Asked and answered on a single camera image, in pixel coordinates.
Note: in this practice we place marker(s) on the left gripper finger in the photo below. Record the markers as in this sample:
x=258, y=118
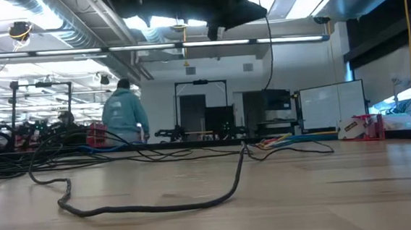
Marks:
x=245, y=10
x=239, y=21

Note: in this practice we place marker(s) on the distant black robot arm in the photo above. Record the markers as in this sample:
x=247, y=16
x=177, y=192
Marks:
x=237, y=130
x=168, y=134

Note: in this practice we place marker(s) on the black monitor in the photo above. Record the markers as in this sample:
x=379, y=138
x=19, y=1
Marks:
x=276, y=99

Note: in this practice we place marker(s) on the long ceiling light bar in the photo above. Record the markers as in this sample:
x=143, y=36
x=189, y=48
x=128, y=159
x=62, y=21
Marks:
x=77, y=50

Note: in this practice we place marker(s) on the whiteboard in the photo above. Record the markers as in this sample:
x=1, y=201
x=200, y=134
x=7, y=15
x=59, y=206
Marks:
x=331, y=104

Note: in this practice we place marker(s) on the bundle of coloured tubes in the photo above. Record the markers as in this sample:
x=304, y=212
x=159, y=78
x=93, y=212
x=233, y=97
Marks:
x=285, y=137

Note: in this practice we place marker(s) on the person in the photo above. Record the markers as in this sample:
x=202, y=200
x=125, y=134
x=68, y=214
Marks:
x=67, y=121
x=123, y=113

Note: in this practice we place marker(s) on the red tool cabinet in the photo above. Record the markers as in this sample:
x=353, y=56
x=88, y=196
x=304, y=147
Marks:
x=95, y=135

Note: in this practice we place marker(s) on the red tape dispenser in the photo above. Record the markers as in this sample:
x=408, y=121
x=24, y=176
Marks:
x=375, y=128

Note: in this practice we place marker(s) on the grey wall vent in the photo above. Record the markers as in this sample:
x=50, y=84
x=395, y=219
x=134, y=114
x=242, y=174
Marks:
x=248, y=67
x=190, y=70

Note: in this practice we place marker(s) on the black robot station frame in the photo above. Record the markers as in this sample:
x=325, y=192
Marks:
x=199, y=82
x=40, y=84

